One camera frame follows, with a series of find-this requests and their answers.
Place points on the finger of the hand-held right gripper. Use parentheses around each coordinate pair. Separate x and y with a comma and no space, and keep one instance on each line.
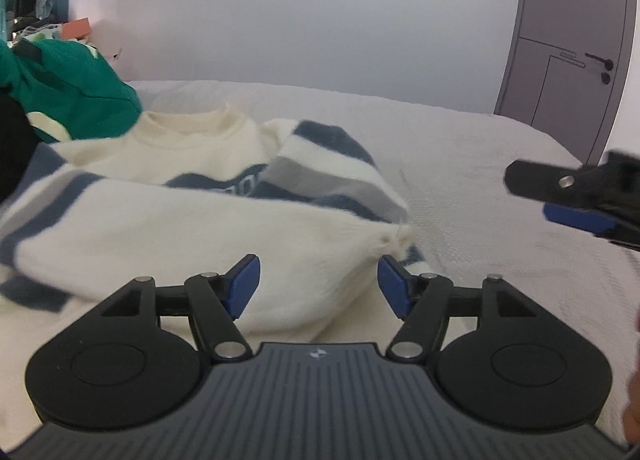
(535,180)
(575,217)

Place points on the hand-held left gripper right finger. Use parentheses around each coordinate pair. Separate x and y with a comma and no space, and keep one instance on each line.
(394,285)

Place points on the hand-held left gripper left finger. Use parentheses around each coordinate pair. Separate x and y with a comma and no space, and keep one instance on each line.
(242,285)

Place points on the cream striped sweater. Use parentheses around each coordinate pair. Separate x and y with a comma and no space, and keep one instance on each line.
(150,225)

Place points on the white bed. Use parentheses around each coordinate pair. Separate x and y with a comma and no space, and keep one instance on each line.
(475,220)

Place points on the black door lock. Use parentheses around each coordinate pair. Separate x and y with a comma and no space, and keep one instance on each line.
(605,78)

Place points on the grey door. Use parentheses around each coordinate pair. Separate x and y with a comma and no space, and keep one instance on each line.
(565,30)

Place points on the green garment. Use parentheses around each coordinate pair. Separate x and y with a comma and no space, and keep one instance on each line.
(70,90)

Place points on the black garment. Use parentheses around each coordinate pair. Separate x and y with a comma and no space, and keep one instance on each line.
(15,150)

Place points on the orange box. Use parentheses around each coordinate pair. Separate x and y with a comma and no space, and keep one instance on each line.
(77,29)

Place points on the pile of household clutter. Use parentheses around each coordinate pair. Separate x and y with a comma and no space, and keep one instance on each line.
(40,31)

